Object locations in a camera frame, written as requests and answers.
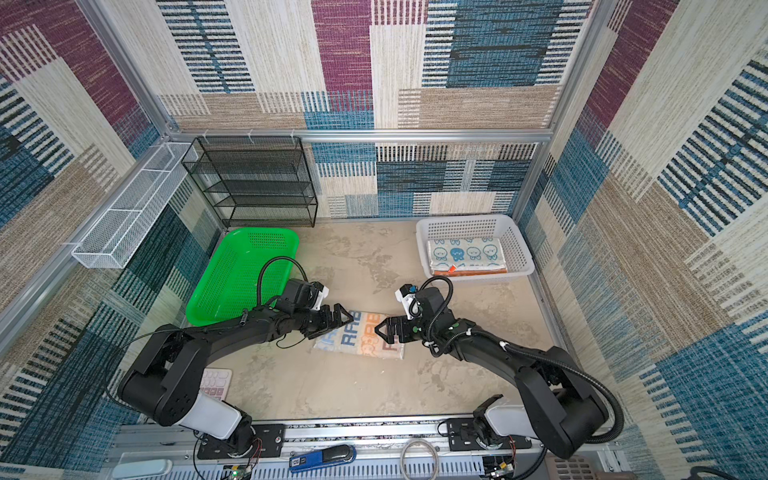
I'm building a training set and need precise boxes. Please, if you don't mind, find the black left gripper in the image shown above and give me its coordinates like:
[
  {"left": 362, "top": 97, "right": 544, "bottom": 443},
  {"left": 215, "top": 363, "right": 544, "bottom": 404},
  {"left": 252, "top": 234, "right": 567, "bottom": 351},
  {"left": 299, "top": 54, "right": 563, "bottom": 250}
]
[{"left": 293, "top": 302, "right": 354, "bottom": 337}]

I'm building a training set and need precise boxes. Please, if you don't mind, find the orange bunny pattern towel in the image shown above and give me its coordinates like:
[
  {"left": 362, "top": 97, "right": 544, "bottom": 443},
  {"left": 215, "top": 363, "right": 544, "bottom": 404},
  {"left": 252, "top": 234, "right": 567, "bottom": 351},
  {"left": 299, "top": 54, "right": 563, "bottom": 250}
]
[{"left": 432, "top": 266, "right": 508, "bottom": 277}]

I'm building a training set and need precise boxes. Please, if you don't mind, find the green plastic laundry basket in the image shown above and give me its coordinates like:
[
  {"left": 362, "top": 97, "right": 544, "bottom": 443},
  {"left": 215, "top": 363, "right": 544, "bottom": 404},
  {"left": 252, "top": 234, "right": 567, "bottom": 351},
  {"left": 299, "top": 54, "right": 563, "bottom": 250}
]
[{"left": 186, "top": 227, "right": 300, "bottom": 327}]

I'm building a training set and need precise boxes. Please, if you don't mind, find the blue patterned towel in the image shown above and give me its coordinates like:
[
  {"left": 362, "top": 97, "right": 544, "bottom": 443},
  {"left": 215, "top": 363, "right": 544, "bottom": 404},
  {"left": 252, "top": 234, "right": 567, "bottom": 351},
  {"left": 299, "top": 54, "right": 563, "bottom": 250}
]
[{"left": 427, "top": 237, "right": 507, "bottom": 271}]

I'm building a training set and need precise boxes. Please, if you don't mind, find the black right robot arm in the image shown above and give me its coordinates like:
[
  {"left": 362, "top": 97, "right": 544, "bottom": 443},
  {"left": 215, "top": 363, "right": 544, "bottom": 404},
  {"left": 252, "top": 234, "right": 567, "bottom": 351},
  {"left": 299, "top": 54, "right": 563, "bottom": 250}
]
[{"left": 374, "top": 276, "right": 625, "bottom": 459}]

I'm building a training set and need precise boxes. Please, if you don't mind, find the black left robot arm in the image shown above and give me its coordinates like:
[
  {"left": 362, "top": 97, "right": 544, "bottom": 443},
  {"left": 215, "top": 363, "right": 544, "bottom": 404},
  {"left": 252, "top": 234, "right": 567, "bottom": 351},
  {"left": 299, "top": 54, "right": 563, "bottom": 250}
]
[{"left": 117, "top": 279, "right": 354, "bottom": 450}]

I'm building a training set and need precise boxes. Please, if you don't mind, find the white plastic basket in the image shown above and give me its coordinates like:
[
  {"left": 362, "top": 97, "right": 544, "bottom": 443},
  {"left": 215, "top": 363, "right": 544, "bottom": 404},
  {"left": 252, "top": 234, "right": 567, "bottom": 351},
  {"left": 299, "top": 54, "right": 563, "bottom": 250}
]
[{"left": 416, "top": 214, "right": 534, "bottom": 283}]

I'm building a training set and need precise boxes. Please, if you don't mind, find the blue black stapler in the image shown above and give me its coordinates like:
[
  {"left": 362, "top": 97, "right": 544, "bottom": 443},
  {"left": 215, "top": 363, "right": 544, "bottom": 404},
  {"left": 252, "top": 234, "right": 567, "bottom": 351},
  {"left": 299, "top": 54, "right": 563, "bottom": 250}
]
[{"left": 288, "top": 444, "right": 357, "bottom": 474}]

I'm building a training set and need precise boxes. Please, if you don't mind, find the white desk calculator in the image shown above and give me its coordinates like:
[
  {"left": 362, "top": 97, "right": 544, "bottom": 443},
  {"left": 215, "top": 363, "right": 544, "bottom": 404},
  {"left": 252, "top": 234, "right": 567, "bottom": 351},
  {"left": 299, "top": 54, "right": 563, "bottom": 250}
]
[{"left": 200, "top": 368, "right": 233, "bottom": 401}]

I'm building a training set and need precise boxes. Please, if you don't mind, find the light blue flat object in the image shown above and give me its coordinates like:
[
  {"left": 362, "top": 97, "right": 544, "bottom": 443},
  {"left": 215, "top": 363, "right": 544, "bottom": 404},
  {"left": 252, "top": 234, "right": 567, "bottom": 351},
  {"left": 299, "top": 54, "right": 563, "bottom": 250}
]
[{"left": 111, "top": 459, "right": 173, "bottom": 480}]

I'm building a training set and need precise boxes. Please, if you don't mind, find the coiled white cable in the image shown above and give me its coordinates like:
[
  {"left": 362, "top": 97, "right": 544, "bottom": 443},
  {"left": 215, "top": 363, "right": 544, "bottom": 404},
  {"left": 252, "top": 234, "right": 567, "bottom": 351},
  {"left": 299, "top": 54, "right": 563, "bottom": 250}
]
[{"left": 400, "top": 438, "right": 441, "bottom": 480}]

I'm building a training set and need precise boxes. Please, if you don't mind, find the black wire mesh shelf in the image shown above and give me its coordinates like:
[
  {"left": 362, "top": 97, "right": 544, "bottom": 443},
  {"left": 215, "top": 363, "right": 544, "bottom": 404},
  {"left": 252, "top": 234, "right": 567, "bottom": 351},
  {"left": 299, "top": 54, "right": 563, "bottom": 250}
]
[{"left": 181, "top": 136, "right": 319, "bottom": 229}]

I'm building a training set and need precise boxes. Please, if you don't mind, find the white wire mesh tray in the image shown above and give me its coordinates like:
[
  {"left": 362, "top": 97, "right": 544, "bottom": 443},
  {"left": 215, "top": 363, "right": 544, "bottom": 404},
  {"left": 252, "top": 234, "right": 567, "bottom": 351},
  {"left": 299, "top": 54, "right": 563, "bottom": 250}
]
[{"left": 72, "top": 142, "right": 190, "bottom": 269}]

